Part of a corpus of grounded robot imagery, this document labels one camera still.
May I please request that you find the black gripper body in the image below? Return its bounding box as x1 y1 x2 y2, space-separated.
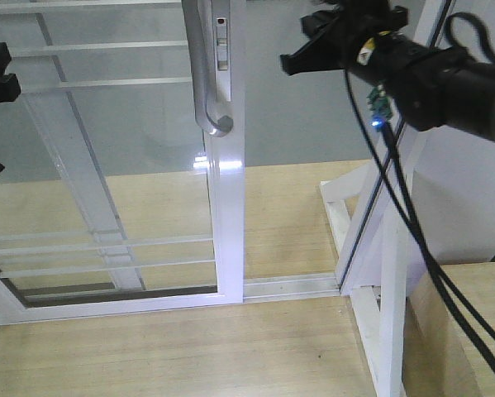
335 1 408 83

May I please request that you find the grey metal door handle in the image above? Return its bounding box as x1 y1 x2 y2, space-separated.
181 1 233 137

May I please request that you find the white framed sliding glass door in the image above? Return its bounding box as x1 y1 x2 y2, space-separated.
0 1 245 325

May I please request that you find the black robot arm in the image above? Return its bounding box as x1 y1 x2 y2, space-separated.
280 1 495 142

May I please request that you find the white fixed glass door panel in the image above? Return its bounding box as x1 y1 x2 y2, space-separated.
0 12 145 292

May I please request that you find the aluminium floor door track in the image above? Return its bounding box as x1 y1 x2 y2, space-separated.
243 272 340 304

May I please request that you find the green circuit board blue led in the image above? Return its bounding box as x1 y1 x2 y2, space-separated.
367 84 393 129

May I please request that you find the white rear support brace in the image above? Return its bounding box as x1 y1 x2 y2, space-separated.
319 160 369 256

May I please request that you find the light wooden platform board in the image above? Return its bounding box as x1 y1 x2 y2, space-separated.
0 160 374 396

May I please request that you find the white triangular support brace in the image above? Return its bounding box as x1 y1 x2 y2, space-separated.
345 166 409 396

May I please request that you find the light wooden box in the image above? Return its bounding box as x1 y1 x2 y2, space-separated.
403 262 495 396

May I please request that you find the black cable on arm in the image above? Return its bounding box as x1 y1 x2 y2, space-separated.
343 68 495 394

